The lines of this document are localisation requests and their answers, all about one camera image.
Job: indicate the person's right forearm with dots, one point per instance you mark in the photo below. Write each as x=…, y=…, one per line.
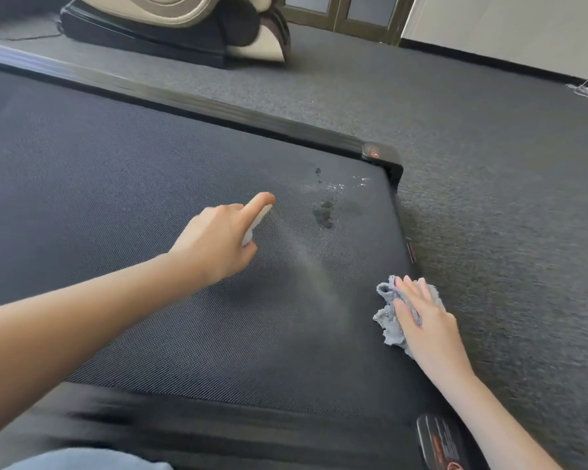
x=495, y=425

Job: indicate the white blue spray bottle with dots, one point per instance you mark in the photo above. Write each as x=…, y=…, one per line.
x=257, y=225

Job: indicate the person's light blue trousers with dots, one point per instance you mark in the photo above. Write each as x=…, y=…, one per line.
x=78, y=460

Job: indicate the person's right hand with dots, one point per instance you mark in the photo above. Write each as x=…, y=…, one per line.
x=436, y=332

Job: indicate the person's left hand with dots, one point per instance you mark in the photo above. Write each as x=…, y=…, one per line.
x=210, y=244

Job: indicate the dark grey treadmill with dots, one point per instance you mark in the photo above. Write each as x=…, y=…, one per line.
x=127, y=215

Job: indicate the dark glass double door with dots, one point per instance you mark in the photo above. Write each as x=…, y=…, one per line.
x=353, y=12

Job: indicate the grey fluffy cloth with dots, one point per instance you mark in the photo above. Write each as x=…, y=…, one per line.
x=387, y=318

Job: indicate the beige brown massage chair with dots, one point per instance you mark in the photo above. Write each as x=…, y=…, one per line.
x=176, y=29

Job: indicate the person's left forearm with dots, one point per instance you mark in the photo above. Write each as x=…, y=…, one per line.
x=73, y=337

